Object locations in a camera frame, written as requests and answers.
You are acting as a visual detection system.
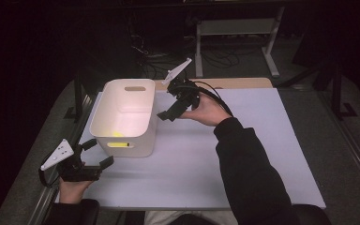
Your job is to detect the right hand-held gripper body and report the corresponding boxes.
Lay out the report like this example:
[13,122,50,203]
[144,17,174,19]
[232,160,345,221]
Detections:
[161,57,202,110]

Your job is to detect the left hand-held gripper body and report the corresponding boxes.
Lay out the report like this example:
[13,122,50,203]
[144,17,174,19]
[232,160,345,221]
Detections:
[39,138,103,183]

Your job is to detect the yellow shuttlecock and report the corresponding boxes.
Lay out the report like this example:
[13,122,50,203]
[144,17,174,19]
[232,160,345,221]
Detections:
[106,129,131,149]

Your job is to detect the white plastic bin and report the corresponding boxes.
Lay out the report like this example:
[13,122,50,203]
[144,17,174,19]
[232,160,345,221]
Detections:
[89,78,158,158]

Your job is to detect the person's right hand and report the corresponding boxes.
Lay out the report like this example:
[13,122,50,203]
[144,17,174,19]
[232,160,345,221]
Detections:
[179,92,233,128]

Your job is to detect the person's left hand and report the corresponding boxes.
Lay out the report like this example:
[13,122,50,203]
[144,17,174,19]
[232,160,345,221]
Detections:
[58,177,94,205]

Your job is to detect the black metal stand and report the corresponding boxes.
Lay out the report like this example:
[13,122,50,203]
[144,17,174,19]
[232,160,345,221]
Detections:
[63,70,92,124]
[277,60,359,122]

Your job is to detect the person's legs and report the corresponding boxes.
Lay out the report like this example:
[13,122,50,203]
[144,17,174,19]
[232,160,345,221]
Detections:
[142,209,241,225]

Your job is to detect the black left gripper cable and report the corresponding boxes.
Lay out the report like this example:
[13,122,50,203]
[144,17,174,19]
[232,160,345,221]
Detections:
[37,153,63,189]

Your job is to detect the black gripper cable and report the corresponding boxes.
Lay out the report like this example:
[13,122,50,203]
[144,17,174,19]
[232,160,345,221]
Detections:
[194,81,234,118]
[37,153,63,189]

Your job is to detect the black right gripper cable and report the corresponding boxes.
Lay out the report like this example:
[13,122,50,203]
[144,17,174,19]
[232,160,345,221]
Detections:
[194,81,234,118]

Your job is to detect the black floor cables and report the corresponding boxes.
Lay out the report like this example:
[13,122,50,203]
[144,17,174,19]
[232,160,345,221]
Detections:
[130,34,242,80]

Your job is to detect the white metal table frame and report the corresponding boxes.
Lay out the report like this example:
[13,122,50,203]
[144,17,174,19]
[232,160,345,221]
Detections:
[194,6,286,79]

